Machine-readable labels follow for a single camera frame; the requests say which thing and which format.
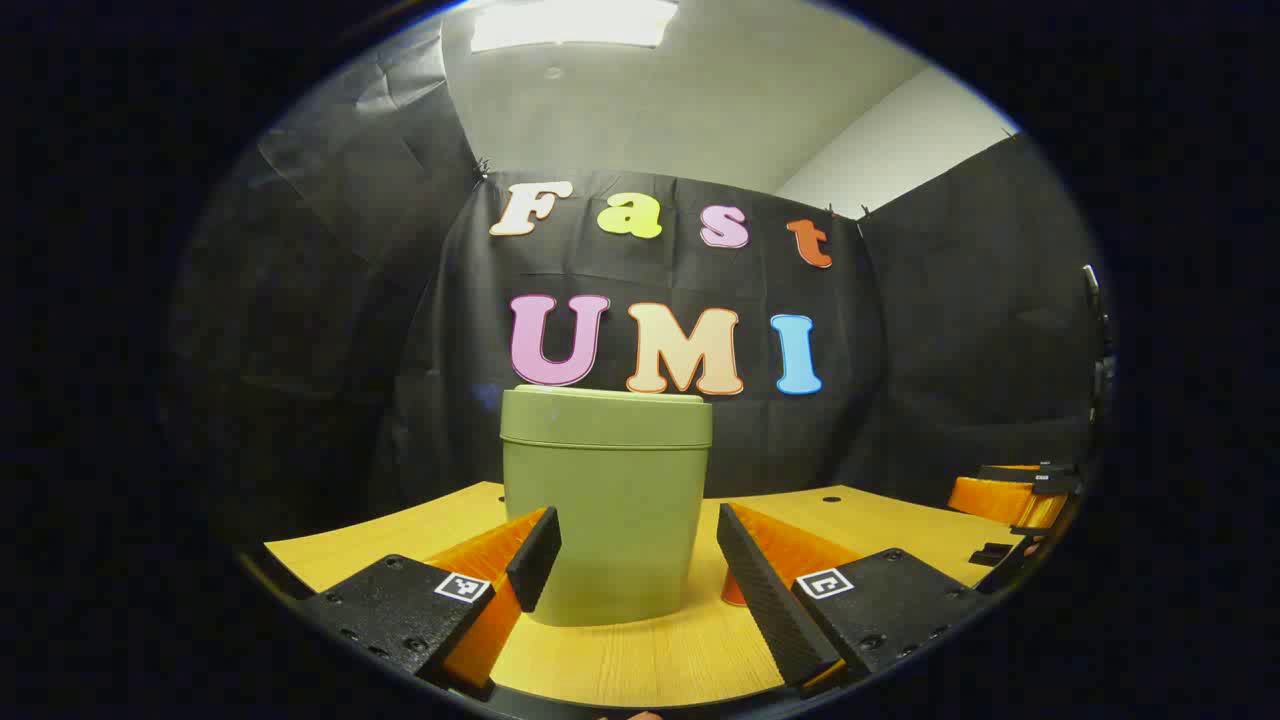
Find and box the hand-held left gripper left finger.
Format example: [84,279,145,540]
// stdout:
[300,505,563,701]

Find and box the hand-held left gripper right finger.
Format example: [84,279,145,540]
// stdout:
[715,502,986,693]

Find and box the green desktop garbage bin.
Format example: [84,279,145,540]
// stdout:
[499,385,714,628]

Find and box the wooden desktop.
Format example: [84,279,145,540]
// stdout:
[262,482,1031,711]

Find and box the black backdrop cloth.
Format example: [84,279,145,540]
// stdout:
[170,30,1111,561]

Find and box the ceiling light panel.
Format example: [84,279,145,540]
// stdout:
[470,0,679,53]

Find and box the black desk edge bracket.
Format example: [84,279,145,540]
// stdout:
[968,540,1046,569]

